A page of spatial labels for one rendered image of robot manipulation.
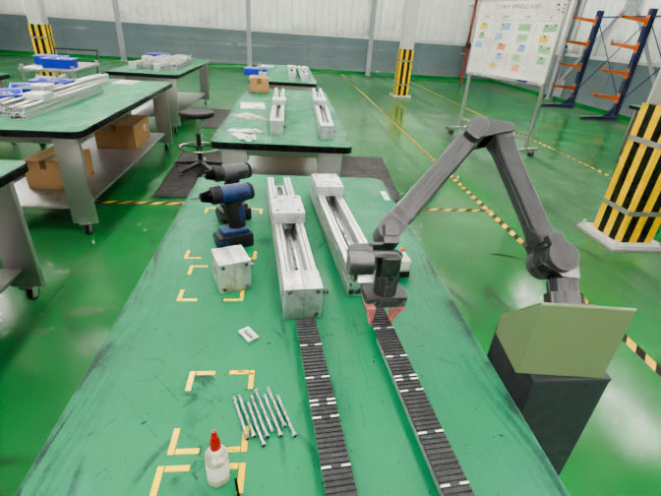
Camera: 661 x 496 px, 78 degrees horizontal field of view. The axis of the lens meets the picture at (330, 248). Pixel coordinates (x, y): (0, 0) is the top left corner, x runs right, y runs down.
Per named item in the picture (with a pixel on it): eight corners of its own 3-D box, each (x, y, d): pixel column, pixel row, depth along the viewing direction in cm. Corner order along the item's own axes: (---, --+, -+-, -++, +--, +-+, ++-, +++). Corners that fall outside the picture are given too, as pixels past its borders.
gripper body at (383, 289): (360, 290, 103) (363, 265, 100) (398, 288, 105) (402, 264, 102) (367, 305, 98) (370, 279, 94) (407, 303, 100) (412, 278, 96)
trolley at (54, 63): (90, 149, 488) (70, 55, 440) (38, 148, 478) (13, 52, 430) (114, 129, 577) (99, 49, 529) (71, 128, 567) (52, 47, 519)
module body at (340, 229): (380, 294, 121) (384, 270, 117) (346, 295, 119) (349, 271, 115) (330, 195, 189) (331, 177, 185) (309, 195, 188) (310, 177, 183)
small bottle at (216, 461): (230, 465, 71) (226, 419, 66) (229, 486, 68) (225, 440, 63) (208, 468, 71) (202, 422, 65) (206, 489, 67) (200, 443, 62)
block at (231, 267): (260, 286, 120) (259, 259, 116) (220, 294, 115) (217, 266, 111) (250, 270, 128) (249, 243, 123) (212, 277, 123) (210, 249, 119)
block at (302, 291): (330, 317, 110) (332, 287, 105) (283, 320, 107) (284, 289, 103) (325, 297, 117) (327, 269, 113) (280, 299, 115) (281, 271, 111)
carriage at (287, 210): (304, 230, 142) (305, 212, 139) (272, 230, 140) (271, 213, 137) (299, 212, 156) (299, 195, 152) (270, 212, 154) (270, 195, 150)
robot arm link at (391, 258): (405, 256, 93) (399, 244, 98) (376, 256, 92) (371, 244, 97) (401, 281, 96) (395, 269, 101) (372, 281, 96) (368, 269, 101)
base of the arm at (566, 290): (599, 311, 93) (569, 318, 104) (595, 277, 95) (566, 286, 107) (561, 308, 93) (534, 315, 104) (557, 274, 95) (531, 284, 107)
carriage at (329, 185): (342, 202, 167) (343, 186, 164) (316, 202, 165) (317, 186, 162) (334, 188, 181) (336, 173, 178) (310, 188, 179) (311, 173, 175)
